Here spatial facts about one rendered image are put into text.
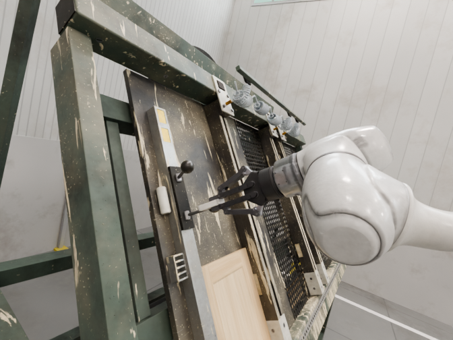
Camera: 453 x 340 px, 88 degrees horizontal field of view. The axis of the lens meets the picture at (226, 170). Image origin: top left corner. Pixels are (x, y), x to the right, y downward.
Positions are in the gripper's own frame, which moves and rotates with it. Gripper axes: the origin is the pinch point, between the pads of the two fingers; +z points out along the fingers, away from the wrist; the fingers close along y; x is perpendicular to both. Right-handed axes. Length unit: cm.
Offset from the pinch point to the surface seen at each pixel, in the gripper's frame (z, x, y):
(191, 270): 12.9, 0.7, 15.6
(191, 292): 14.0, 0.3, 21.1
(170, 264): 15.5, -3.7, 12.4
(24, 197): 256, 40, -77
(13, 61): 58, -22, -75
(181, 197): 12.0, 2.4, -5.4
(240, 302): 15.2, 23.8, 32.7
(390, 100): -97, 373, -109
